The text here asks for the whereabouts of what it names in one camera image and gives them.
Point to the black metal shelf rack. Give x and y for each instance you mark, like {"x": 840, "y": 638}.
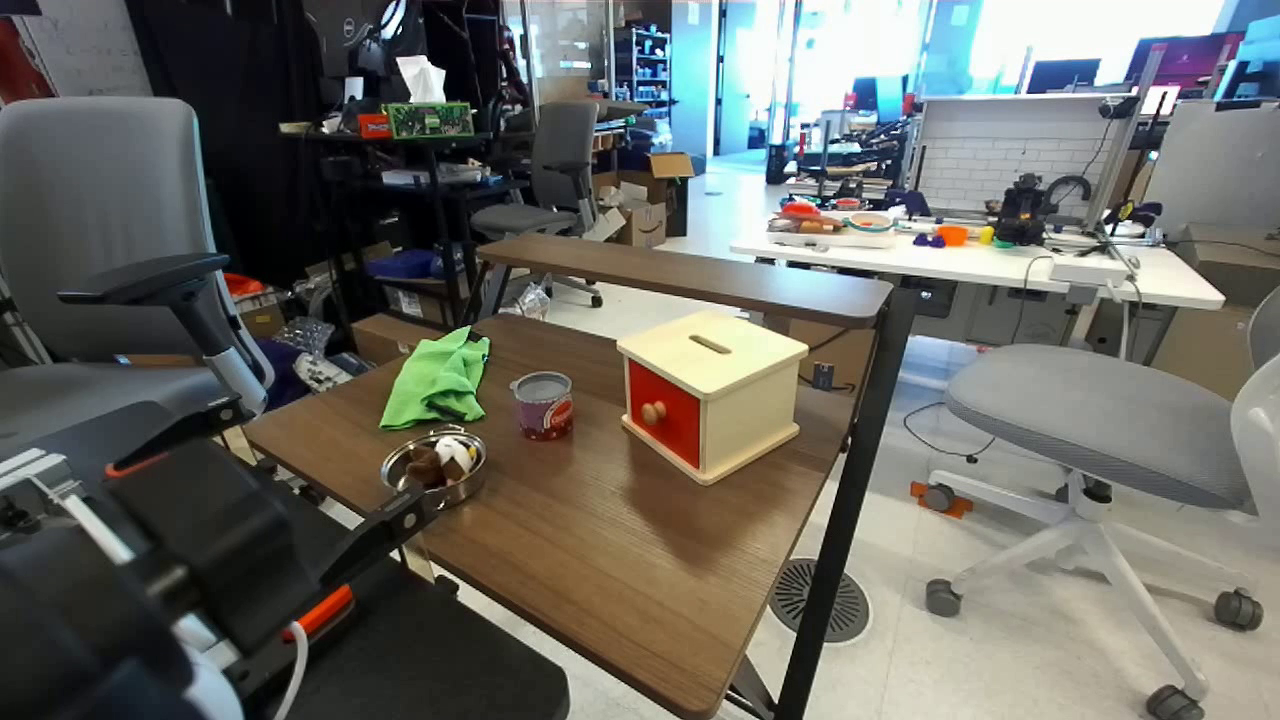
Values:
{"x": 399, "y": 191}

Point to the grey office chair with armrest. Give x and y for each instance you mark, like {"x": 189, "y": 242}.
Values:
{"x": 109, "y": 256}

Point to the green cloth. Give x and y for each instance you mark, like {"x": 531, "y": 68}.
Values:
{"x": 439, "y": 381}

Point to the white work desk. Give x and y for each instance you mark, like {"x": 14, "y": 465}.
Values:
{"x": 1107, "y": 270}

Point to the wooden box with red drawer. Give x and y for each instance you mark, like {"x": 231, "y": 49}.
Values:
{"x": 709, "y": 394}

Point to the black clamp with orange handle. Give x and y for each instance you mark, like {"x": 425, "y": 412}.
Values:
{"x": 241, "y": 553}

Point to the white pegboard panel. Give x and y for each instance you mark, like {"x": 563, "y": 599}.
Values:
{"x": 972, "y": 149}

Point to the steel pot with plush toy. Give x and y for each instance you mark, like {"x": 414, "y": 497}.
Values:
{"x": 442, "y": 460}

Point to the grey swivel chair white base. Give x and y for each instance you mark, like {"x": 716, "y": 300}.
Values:
{"x": 1112, "y": 421}

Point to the small purple tin can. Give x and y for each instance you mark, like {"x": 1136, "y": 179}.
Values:
{"x": 543, "y": 405}

